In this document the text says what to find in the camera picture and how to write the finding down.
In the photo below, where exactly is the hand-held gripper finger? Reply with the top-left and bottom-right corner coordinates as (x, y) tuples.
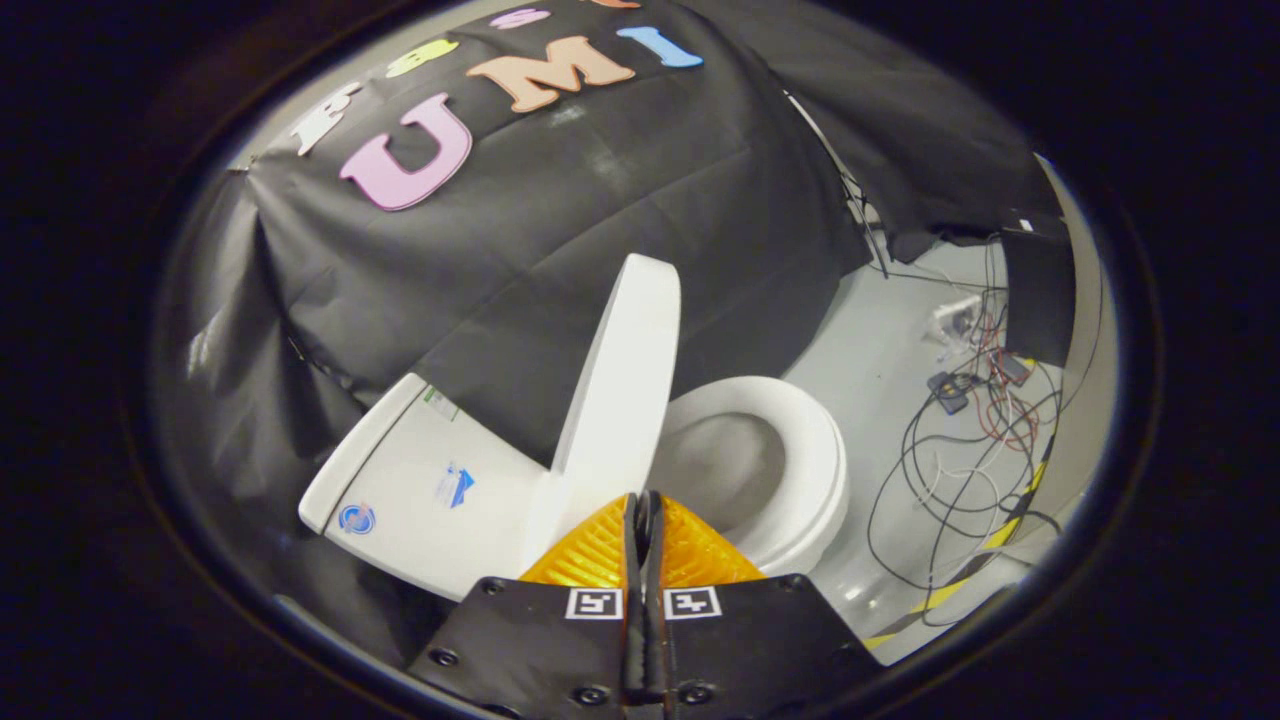
(640, 490), (886, 720)
(408, 492), (646, 720)

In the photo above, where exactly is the white toilet lid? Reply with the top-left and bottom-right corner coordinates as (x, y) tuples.
(520, 253), (683, 571)

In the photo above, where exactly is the white toilet bowl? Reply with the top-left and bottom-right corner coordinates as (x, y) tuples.
(655, 410), (851, 581)

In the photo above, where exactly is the white toilet seat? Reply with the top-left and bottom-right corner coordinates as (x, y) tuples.
(655, 376), (851, 576)

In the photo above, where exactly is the yellow black floor tape strip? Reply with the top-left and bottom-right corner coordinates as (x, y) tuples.
(865, 460), (1051, 651)

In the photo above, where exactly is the black backdrop cloth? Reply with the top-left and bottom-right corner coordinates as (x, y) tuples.
(160, 0), (1061, 661)

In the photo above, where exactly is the black flat panel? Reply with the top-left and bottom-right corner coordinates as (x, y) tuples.
(1000, 225), (1076, 366)

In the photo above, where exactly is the tangle of floor cables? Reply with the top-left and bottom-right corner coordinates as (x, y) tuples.
(865, 240), (1066, 626)

